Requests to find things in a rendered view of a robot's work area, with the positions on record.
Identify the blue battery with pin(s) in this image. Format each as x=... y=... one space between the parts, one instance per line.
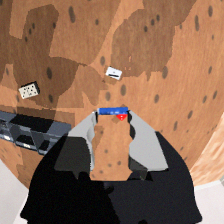
x=112 y=111

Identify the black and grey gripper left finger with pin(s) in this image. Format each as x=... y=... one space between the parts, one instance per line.
x=70 y=155

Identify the black rack of three bins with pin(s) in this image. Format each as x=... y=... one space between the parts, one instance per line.
x=22 y=137

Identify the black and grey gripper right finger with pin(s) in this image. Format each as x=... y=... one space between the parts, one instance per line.
x=157 y=160

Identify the white domino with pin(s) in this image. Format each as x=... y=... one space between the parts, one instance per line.
x=28 y=91

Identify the red die with white pips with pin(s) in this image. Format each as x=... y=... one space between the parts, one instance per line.
x=121 y=117

